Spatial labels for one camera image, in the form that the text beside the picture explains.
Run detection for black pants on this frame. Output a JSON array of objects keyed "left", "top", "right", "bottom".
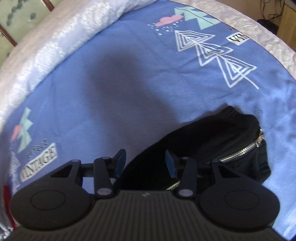
[{"left": 114, "top": 106, "right": 271, "bottom": 190}]

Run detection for blue patterned bed sheet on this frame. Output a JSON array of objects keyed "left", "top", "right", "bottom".
[{"left": 1, "top": 1, "right": 295, "bottom": 240}]

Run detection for red folded garment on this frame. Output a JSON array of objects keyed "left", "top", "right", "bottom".
[{"left": 1, "top": 186, "right": 16, "bottom": 230}]

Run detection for grey printed folded garment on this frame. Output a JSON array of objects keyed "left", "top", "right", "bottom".
[{"left": 0, "top": 196, "right": 13, "bottom": 240}]

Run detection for wooden sliding-door wardrobe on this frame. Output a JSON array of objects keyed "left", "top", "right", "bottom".
[{"left": 1, "top": 0, "right": 61, "bottom": 63}]

